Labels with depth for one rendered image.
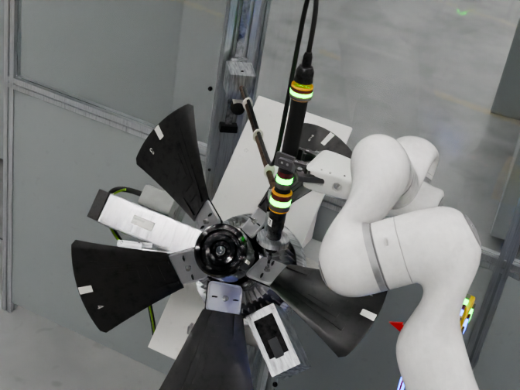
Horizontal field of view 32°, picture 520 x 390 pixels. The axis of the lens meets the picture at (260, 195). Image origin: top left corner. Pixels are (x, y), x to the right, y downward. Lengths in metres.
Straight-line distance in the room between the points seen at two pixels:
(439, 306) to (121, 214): 1.11
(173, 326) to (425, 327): 1.05
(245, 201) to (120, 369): 1.35
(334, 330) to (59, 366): 1.74
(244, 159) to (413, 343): 1.08
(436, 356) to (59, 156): 2.06
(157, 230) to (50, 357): 1.39
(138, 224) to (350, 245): 0.98
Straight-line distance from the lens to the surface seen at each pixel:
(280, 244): 1.89
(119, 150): 2.96
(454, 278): 1.27
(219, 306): 1.96
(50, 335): 3.56
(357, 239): 1.28
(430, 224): 1.27
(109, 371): 3.41
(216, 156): 2.60
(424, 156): 1.64
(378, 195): 1.32
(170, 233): 2.14
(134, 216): 2.19
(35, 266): 3.44
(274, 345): 2.02
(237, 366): 1.97
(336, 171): 1.75
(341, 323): 1.87
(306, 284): 1.92
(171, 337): 2.23
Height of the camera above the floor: 2.30
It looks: 30 degrees down
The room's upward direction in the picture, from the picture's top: 10 degrees clockwise
